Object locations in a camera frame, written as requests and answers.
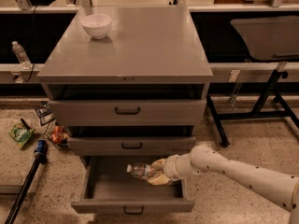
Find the grey middle drawer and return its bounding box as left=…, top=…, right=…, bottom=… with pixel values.
left=69, top=137, right=196, bottom=156

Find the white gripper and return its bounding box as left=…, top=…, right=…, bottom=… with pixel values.
left=148, top=155, right=182, bottom=186

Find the white ceramic bowl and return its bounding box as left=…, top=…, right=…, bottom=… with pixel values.
left=80, top=14, right=112, bottom=39

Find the orange snack packet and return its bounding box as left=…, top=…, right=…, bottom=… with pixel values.
left=50, top=126, right=68, bottom=145

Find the clear plastic water bottle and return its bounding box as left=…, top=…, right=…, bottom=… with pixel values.
left=127, top=163, right=159, bottom=180

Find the grey top drawer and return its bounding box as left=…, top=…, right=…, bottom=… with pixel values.
left=49, top=100, right=206, bottom=126

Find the blue soda can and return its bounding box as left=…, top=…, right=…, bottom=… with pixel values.
left=34, top=140, right=48, bottom=156

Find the dark snack packet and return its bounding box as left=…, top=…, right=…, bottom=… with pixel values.
left=34, top=102, right=55, bottom=126

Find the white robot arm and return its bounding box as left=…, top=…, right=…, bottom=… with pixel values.
left=149, top=146, right=299, bottom=224

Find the grey metal drawer cabinet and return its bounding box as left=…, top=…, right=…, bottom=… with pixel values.
left=36, top=6, right=215, bottom=156

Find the upright water bottle on ledge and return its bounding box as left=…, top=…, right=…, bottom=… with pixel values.
left=12, top=41, right=32, bottom=70

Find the black marker on floor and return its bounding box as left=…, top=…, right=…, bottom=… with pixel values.
left=21, top=119, right=31, bottom=130

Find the black pole on floor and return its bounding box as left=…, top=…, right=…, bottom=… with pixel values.
left=5, top=153, right=47, bottom=224

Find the green snack bag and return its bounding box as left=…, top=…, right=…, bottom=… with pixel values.
left=8, top=123, right=35, bottom=149

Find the grey open bottom drawer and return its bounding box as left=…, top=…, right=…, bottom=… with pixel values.
left=71, top=156, right=194, bottom=215

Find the black folding table stand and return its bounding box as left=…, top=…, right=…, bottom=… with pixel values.
left=206, top=69, right=299, bottom=147

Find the grey tray table top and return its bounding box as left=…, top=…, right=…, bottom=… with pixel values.
left=231, top=15, right=299, bottom=61

